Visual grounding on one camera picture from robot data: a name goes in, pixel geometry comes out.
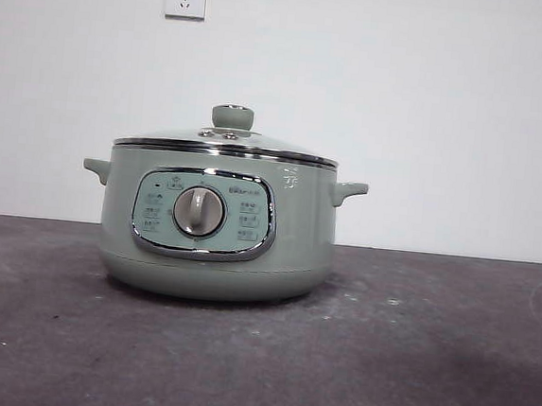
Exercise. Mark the glass lid with green knob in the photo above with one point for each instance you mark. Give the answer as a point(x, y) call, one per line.
point(231, 116)

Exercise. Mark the pale green electric pot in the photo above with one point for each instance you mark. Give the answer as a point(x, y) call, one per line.
point(302, 225)

